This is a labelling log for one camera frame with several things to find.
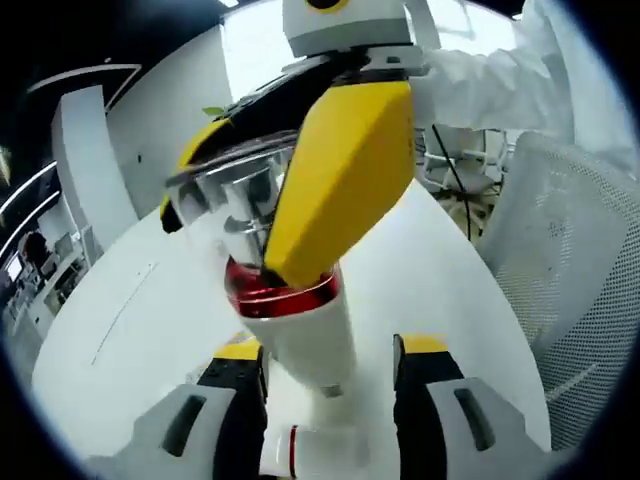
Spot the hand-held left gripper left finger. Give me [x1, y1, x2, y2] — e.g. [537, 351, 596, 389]
[132, 339, 274, 480]

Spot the white office chair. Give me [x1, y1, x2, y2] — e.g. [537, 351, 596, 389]
[424, 144, 494, 194]

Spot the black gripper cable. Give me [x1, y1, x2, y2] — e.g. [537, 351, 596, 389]
[431, 123, 474, 239]

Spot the small red-collared skincare bottle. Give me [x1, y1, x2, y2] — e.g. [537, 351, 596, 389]
[258, 423, 374, 477]

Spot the tall red-collared skincare bottle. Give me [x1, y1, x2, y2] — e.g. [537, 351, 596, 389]
[166, 128, 360, 397]

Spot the white mesh chair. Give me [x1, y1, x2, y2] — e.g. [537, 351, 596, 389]
[477, 128, 640, 449]

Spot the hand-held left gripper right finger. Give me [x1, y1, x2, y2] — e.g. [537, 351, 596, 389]
[391, 332, 554, 480]

